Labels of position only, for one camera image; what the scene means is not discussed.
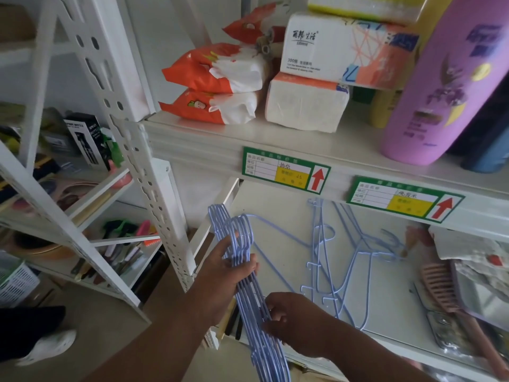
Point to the person's right hand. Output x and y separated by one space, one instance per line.
306 326

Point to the person's left hand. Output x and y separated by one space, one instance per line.
214 286

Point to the white metal rack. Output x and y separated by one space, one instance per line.
206 151

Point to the person's right forearm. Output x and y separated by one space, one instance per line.
370 362

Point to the small orange comb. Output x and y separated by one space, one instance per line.
153 240

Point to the row of kitchen knives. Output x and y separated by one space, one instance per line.
119 258

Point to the small tan spatula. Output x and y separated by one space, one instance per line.
405 248

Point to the green price label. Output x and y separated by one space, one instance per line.
262 167
374 196

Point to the clear plastic packet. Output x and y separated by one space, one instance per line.
443 334

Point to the pink wide-tooth comb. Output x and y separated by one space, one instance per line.
441 288

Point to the salmon pink plastic scoop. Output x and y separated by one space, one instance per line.
121 179

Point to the small pink spatula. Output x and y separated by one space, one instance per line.
421 234

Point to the green spray bottle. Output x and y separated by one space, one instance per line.
115 153

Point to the orange plastic basin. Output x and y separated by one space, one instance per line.
51 252

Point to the pink plastic dish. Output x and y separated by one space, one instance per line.
75 190

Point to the purple framed mirror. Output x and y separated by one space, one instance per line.
481 302

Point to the white patterned cloth pack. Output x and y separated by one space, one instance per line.
465 246

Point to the white plastic basket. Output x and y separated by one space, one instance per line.
20 284

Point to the black box white print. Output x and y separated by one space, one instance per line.
85 139

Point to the white tissue pack orange edge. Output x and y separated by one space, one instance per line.
306 107

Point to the yellow black tool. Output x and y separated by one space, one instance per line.
43 163

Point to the grey packet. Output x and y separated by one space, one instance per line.
55 139

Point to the yellow bottle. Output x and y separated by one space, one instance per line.
383 109

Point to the white tissue pack orange lines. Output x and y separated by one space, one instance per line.
318 47

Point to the purple shampoo bottle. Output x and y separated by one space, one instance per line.
437 95

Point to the dark navy bottle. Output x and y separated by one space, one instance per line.
481 123

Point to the yellow striped tissue pack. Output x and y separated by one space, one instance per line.
358 7

